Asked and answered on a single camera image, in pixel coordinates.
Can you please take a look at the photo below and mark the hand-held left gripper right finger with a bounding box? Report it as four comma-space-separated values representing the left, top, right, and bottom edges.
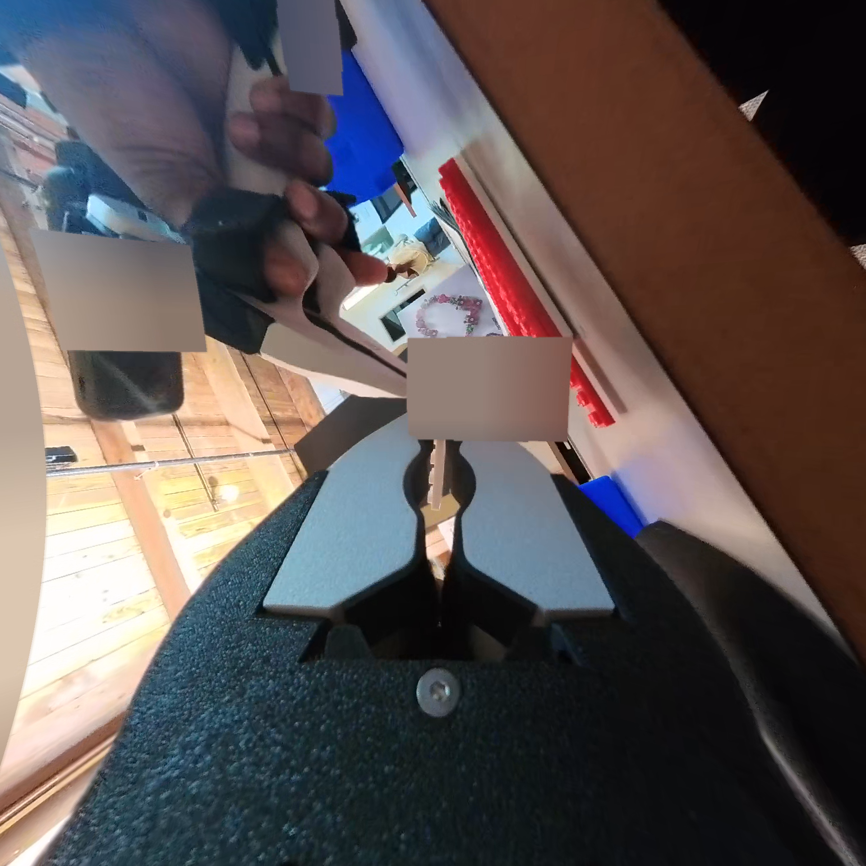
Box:
443, 440, 617, 620

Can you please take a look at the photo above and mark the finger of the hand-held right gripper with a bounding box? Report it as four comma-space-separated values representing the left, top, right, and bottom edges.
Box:
260, 298, 408, 400

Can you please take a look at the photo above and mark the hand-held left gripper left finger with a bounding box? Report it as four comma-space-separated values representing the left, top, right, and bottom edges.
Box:
263, 421, 434, 618

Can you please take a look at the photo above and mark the person's right hand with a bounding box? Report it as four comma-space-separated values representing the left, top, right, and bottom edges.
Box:
81, 41, 401, 302

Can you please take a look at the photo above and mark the blue plastic bin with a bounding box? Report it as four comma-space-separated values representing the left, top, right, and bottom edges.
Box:
323, 49, 407, 205
578, 474, 647, 540

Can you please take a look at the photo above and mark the pink flower wreath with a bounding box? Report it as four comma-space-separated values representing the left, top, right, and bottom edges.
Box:
414, 291, 485, 339

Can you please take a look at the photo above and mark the long red building block plate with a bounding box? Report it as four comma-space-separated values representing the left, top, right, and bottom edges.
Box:
437, 157, 618, 428

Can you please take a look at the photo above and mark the metal ceiling pipe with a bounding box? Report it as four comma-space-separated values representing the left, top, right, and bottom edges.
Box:
44, 441, 300, 479

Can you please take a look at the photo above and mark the brown cardboard box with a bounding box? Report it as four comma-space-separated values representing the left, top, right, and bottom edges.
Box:
423, 0, 866, 667

